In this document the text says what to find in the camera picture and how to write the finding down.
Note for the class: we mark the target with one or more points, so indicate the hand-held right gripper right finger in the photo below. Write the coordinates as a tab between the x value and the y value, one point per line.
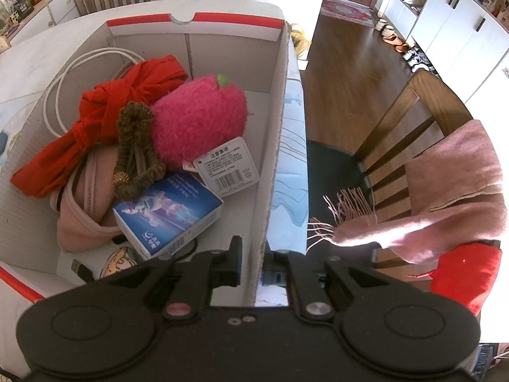
276	274

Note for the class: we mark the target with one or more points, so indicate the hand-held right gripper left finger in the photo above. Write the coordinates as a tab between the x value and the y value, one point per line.
237	262

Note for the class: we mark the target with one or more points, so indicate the row of shoes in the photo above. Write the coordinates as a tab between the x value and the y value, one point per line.
391	39

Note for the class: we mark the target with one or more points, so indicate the white cardboard box red trim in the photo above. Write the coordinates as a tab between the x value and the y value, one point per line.
238	59

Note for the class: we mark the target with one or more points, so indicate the red cloth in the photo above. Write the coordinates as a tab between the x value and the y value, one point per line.
103	99

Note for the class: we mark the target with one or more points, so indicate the pink strawberry plush toy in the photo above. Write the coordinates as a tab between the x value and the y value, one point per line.
199	123

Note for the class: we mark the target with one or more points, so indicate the pile of small trinkets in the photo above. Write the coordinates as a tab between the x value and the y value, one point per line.
14	12

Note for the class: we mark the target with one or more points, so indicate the red patterned rug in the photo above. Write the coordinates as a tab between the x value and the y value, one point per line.
346	9

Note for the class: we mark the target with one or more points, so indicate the red garment on chair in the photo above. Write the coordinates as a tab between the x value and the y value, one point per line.
465	278

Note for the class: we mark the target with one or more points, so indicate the white paper sheet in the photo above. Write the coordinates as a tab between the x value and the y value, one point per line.
303	65

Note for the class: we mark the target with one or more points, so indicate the pink fringed scarf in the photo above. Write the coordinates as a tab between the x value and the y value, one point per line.
453	171

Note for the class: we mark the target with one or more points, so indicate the pink fleece cloth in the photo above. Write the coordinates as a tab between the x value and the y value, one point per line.
91	191

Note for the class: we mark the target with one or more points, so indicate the wooden chair black seat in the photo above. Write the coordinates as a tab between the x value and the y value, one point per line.
433	91

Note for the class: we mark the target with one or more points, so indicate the white wooden sideboard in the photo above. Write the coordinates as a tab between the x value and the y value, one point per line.
63	10

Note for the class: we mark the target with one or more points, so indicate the yellow plastic bag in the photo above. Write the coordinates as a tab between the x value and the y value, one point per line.
300	41

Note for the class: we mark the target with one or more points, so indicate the olive green scrunchie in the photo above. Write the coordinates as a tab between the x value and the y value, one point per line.
135	117

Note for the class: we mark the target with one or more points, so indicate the blue toothbrush box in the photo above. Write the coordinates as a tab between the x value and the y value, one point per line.
171	207

